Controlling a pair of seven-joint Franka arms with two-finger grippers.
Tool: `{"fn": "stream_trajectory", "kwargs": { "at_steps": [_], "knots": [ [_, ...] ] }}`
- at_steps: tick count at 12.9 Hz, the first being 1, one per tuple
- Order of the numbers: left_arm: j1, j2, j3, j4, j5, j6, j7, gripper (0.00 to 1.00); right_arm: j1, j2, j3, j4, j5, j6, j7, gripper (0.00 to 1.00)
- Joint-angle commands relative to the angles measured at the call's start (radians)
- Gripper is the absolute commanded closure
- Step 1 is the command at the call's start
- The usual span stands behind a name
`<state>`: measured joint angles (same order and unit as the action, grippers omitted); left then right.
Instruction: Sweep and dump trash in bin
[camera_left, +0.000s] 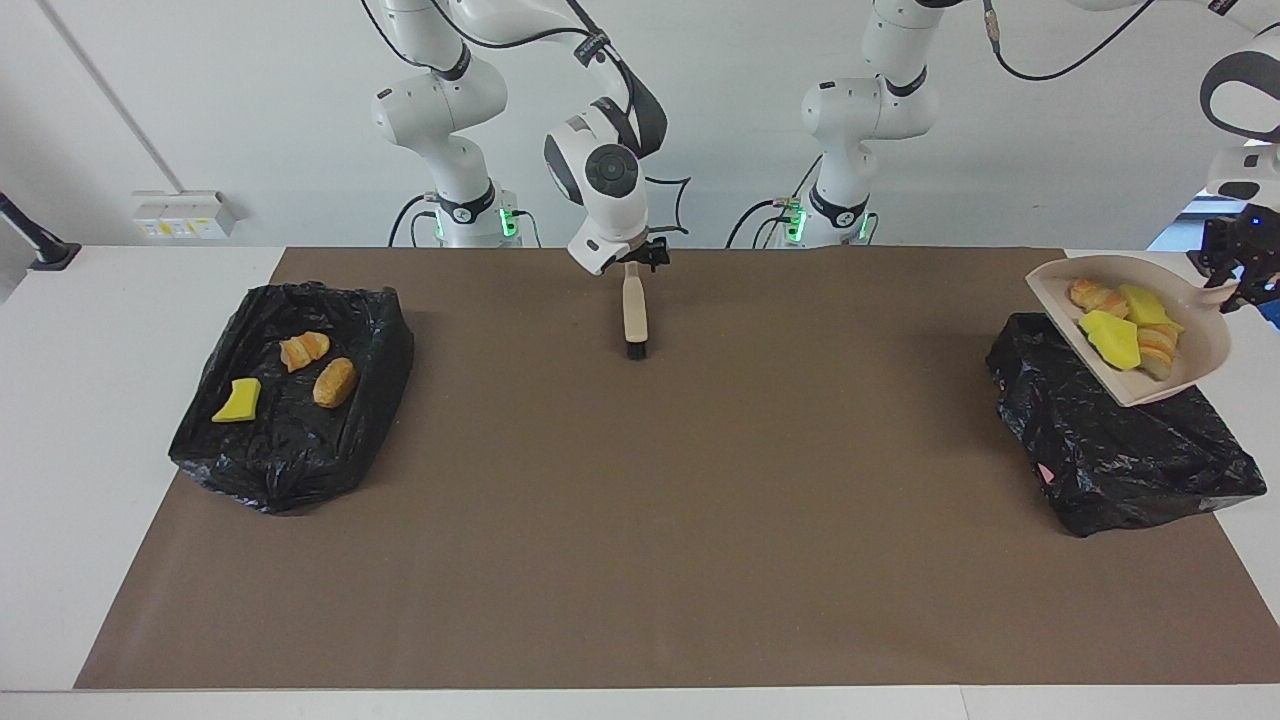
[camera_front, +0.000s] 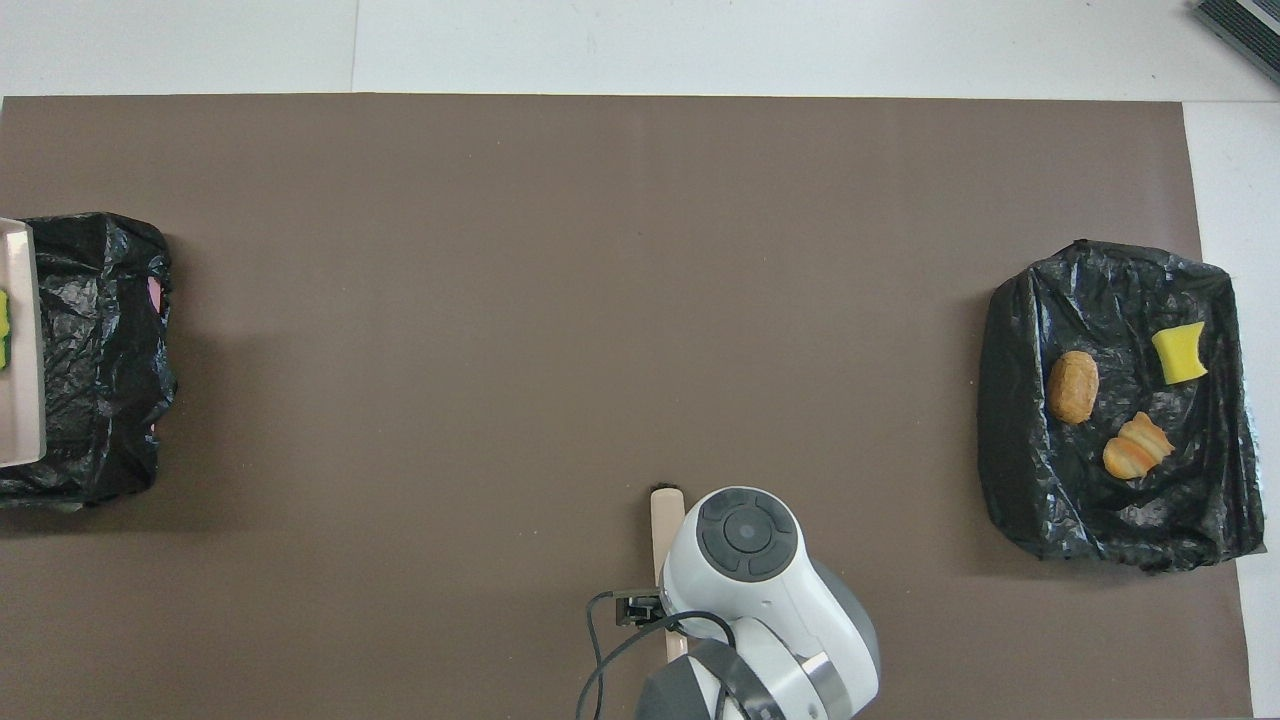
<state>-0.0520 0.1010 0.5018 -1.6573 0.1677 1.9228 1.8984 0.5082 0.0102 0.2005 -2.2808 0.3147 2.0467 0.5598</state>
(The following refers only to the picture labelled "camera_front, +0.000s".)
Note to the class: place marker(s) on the brown oval bun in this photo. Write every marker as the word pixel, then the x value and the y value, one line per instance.
pixel 1073 386

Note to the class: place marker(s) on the orange striped croissant piece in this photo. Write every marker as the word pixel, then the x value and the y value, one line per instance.
pixel 1137 447

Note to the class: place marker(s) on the yellow sponge piece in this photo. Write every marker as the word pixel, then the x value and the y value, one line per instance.
pixel 3 330
pixel 1180 352

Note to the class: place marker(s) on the beige plastic dustpan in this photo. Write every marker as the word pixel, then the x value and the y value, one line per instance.
pixel 25 400

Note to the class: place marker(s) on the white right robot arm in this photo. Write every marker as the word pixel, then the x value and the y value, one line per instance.
pixel 770 600

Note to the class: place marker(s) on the black bag lined bin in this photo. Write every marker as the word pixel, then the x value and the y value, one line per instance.
pixel 100 400
pixel 1030 480

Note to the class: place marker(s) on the brown table mat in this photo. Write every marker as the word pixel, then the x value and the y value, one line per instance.
pixel 600 250

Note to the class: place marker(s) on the small pink tag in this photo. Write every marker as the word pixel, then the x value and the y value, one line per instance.
pixel 154 292

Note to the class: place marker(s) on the grey ribbed vent device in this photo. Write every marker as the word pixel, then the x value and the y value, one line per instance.
pixel 1245 25

